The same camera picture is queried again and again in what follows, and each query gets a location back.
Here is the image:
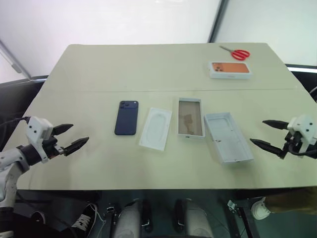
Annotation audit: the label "tan trouser leg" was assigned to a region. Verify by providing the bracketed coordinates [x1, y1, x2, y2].
[265, 187, 317, 214]

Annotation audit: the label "white box lid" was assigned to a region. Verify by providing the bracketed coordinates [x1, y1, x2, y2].
[203, 112, 255, 166]

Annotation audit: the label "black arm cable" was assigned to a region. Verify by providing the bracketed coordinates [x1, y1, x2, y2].
[0, 117, 31, 132]
[291, 146, 317, 159]

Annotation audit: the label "sealed orange-print phone box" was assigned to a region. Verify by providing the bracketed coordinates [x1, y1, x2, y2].
[207, 60, 253, 81]

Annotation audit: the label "white box base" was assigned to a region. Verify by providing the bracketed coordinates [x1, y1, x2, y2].
[177, 97, 207, 139]

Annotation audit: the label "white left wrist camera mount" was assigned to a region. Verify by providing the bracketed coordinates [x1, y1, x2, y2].
[25, 117, 54, 164]

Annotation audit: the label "dark window frame pillar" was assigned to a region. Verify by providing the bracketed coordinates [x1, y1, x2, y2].
[209, 0, 230, 43]

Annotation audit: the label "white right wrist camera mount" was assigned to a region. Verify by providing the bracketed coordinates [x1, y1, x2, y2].
[287, 114, 316, 152]

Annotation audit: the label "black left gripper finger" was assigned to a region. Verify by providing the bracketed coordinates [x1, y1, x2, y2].
[53, 123, 74, 136]
[62, 136, 90, 157]

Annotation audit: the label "white moulded insert tray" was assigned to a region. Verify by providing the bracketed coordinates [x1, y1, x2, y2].
[138, 107, 173, 152]

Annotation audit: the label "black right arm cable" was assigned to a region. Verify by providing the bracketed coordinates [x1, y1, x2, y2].
[291, 146, 317, 159]

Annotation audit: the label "black sneaker with white laces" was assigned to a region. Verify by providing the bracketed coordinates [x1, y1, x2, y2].
[71, 203, 99, 232]

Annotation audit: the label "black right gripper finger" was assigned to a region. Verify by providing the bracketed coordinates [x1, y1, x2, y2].
[250, 138, 283, 156]
[262, 119, 290, 130]

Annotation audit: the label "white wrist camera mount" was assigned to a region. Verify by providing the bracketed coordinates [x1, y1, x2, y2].
[287, 114, 316, 152]
[25, 117, 54, 164]

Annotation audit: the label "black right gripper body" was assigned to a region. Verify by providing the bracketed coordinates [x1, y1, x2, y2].
[279, 131, 304, 159]

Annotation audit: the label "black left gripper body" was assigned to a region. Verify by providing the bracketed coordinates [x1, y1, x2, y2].
[43, 135, 66, 160]

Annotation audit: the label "grey rounded leg cover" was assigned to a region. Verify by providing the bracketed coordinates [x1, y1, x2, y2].
[115, 198, 152, 238]
[174, 197, 214, 238]

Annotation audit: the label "dark blue smartphone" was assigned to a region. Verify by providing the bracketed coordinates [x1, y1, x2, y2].
[114, 100, 139, 136]

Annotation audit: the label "red-handled scissors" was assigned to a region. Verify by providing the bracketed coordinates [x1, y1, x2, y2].
[219, 45, 251, 61]

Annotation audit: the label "grey metal frame bar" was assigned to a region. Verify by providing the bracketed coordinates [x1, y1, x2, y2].
[0, 39, 33, 80]

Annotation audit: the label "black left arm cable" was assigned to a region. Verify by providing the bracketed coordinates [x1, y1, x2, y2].
[0, 117, 31, 132]

